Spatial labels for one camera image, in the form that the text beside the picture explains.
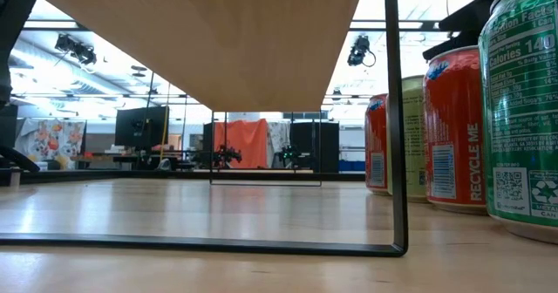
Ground red soda can blue logo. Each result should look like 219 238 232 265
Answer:
364 93 390 196
423 44 488 215

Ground black panel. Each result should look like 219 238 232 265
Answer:
0 104 19 148

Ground black table frame rails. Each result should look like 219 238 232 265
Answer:
0 168 365 185

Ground wooden shelf black metal frame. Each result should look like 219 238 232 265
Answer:
0 0 410 258

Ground pale green soda can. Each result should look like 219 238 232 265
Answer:
385 75 431 203

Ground black computer monitor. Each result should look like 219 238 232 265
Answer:
114 105 170 147

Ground orange cloth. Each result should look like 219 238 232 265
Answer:
213 118 269 170

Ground cluttered desk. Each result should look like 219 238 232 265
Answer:
71 151 197 171

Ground black ceiling camera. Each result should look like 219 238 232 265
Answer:
53 33 99 66
346 34 378 69

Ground thick black cable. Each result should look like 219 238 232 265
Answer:
0 146 41 174

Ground floral patterned cloth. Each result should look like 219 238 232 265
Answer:
15 118 87 170

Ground yellow hanging cable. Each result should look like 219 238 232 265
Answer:
159 82 171 161

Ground blue storage bins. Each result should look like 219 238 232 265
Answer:
338 160 365 173

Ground green Sprite can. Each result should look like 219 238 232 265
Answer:
478 0 558 245

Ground black cabinet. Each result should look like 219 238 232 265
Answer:
289 120 341 174

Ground white patterned cloth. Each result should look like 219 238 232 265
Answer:
267 121 292 168

